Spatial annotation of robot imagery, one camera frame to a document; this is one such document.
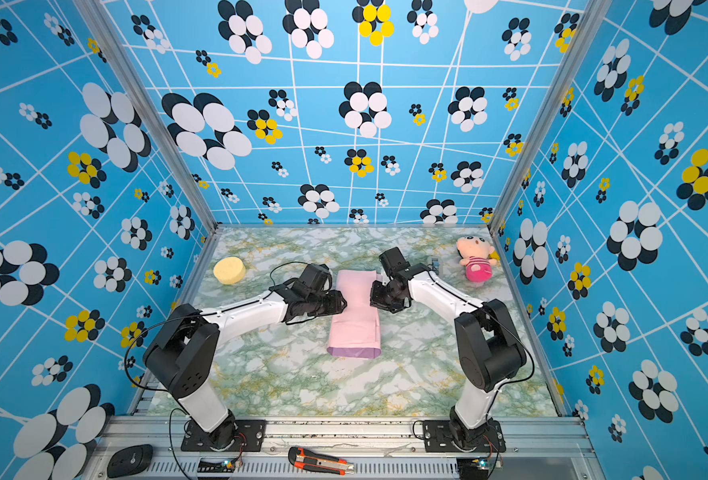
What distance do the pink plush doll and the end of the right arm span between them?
0.36 m

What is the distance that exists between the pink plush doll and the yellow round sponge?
2.58ft

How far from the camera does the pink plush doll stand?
39.8 inches

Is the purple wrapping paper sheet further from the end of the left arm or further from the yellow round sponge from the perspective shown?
the yellow round sponge

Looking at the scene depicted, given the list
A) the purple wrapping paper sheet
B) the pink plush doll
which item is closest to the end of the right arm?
the purple wrapping paper sheet

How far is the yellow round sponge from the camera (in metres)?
1.04
